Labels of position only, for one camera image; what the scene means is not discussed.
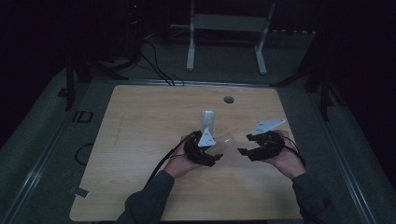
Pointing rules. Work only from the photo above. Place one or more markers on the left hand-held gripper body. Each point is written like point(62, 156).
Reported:
point(196, 152)

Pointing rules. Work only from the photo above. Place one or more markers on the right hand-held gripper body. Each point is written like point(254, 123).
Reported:
point(271, 146)

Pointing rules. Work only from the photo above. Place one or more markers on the clear disposable cup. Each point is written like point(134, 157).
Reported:
point(227, 143)

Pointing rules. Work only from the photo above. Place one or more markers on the stack of clear plastic cups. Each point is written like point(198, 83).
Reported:
point(208, 119)

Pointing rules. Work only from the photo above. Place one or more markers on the person's left hand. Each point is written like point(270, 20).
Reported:
point(179, 165)

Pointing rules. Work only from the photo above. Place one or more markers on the person's right hand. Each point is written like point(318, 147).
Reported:
point(289, 161)

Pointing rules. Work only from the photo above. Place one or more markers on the round table grommet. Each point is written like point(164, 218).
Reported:
point(229, 100)

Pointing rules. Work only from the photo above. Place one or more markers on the black metal stand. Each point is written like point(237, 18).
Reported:
point(323, 93)
point(70, 84)

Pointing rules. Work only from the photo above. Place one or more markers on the white metal stand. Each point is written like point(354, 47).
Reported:
point(229, 23)

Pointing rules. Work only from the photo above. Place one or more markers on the grey tape piece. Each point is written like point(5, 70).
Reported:
point(79, 192)

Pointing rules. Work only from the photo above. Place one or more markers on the dark equipment rack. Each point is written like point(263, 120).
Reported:
point(134, 28)

